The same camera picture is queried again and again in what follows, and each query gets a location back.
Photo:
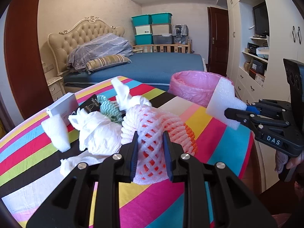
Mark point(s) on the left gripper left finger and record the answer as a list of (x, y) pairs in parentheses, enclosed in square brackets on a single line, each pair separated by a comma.
[(69, 204)]

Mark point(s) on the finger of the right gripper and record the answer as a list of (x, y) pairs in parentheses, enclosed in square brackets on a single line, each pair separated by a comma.
[(245, 117), (267, 107)]

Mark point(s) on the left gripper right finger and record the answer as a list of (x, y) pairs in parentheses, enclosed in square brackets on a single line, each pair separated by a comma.
[(212, 190)]

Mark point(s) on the white foam block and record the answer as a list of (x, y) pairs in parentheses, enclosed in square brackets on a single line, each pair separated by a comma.
[(223, 98)]

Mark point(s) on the white foam cone piece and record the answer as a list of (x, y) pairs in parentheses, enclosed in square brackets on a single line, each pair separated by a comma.
[(56, 130)]

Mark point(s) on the pink foam fruit net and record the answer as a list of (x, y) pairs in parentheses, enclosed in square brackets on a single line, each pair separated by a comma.
[(150, 123)]

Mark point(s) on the white pink card box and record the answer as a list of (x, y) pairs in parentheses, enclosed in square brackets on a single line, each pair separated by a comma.
[(64, 106)]

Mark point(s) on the black small product box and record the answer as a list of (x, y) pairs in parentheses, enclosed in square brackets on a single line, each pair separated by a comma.
[(91, 104)]

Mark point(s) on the pink lined trash bin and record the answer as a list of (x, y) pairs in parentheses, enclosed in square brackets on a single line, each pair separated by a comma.
[(195, 86)]

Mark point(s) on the right hand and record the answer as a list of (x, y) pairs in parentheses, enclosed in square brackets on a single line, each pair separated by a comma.
[(282, 160)]

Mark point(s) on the orange foam fruit net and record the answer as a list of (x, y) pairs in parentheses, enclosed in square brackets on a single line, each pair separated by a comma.
[(191, 135)]

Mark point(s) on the white crumpled tissue paper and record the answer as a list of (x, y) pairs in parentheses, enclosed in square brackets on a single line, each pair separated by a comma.
[(99, 138)]

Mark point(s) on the black television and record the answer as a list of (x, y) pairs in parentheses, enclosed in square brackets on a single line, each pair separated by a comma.
[(261, 20)]

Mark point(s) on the dark wooden door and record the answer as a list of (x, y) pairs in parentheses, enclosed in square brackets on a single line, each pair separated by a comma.
[(218, 40)]

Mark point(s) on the white built-in wardrobe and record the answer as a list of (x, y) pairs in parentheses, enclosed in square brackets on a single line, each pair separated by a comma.
[(285, 41)]

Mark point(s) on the blue mattress bed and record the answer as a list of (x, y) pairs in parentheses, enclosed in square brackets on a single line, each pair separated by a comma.
[(154, 68)]

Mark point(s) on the teal zigzag wrapper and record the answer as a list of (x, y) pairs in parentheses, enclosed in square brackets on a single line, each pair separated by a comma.
[(110, 109)]

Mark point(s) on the black white checkered bag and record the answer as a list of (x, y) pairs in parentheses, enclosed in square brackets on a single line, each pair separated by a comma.
[(180, 30)]

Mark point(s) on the grey translucent storage bin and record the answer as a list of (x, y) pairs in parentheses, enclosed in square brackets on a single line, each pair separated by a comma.
[(163, 39)]

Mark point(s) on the beige storage box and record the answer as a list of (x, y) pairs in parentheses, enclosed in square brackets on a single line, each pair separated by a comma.
[(161, 29)]

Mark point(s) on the cream bedside table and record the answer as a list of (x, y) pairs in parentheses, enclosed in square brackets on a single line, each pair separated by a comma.
[(56, 87)]

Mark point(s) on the teal storage bin upper right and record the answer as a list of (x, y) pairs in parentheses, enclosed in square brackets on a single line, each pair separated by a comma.
[(161, 18)]

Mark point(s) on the teal storage bin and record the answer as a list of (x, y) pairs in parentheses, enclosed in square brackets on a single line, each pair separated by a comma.
[(140, 20), (161, 18), (144, 39)]

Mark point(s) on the teal storage bin lower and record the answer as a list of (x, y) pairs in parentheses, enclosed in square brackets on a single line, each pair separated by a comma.
[(144, 39)]

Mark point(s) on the white storage box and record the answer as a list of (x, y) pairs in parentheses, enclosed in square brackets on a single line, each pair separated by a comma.
[(143, 29)]

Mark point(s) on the teal storage bin upper left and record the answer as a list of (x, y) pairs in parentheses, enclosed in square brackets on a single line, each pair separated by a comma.
[(140, 20)]

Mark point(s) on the gold striped cushion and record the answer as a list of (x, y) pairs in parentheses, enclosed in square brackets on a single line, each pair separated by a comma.
[(106, 62)]

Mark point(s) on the grey striped pillow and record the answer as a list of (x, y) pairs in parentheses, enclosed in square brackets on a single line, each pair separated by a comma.
[(102, 46)]

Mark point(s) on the beige tufted headboard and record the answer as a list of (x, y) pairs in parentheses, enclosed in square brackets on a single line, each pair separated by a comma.
[(86, 30)]

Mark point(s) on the wooden crib rail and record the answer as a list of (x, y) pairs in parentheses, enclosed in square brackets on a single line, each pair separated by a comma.
[(175, 48)]

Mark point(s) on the red wooden door frame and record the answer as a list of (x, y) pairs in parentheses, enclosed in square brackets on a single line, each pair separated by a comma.
[(22, 58)]

